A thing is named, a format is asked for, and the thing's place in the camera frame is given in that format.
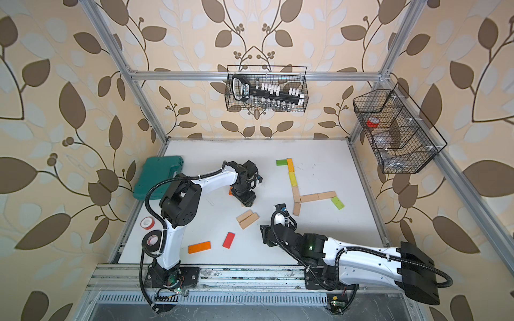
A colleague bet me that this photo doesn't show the wooden block pair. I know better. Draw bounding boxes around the wooden block pair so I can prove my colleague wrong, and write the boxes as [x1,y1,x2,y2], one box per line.
[236,209,253,223]
[240,213,260,230]

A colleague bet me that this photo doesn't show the red block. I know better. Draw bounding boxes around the red block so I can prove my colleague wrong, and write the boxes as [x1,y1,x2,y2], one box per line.
[222,232,236,249]

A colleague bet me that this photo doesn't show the orange-yellow block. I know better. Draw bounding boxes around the orange-yellow block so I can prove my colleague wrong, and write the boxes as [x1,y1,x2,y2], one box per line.
[286,159,294,173]

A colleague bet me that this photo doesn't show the yellow block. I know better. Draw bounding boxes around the yellow block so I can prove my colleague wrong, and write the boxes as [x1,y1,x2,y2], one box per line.
[289,172,298,187]

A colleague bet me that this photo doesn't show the light green block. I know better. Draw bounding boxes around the light green block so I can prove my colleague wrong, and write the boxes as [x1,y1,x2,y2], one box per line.
[331,196,345,210]

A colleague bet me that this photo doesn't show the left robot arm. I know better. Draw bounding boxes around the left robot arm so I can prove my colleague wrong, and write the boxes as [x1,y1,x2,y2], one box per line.
[142,160,263,282]

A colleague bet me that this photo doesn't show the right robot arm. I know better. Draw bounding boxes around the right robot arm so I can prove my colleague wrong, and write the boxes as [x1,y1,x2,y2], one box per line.
[260,204,453,306]

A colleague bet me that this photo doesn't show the black socket holder tool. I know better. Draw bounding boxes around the black socket holder tool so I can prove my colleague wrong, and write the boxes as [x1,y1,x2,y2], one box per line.
[230,75,306,105]

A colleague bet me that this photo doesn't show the green plastic tool case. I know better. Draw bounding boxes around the green plastic tool case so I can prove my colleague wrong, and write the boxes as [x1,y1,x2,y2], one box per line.
[133,156,183,201]

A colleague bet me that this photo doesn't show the red white tape roll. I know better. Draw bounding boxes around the red white tape roll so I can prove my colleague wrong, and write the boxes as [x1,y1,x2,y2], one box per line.
[140,217,155,230]

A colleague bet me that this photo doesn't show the black tape roll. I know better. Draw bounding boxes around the black tape roll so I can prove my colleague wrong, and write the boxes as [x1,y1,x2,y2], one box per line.
[141,230,162,258]

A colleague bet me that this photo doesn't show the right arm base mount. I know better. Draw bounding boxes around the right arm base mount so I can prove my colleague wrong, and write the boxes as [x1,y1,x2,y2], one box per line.
[304,266,360,291]

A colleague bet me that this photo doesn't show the back wire basket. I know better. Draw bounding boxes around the back wire basket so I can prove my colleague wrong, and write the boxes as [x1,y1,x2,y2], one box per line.
[224,64,309,113]

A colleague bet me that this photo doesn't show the wire basket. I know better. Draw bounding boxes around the wire basket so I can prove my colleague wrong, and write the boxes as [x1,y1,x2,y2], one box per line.
[353,83,447,174]
[224,64,309,113]

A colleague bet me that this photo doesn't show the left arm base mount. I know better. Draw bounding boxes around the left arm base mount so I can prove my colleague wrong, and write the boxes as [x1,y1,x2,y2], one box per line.
[143,265,200,289]

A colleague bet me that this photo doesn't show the right wire basket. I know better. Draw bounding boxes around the right wire basket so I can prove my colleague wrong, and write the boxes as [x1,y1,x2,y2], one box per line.
[353,83,447,174]

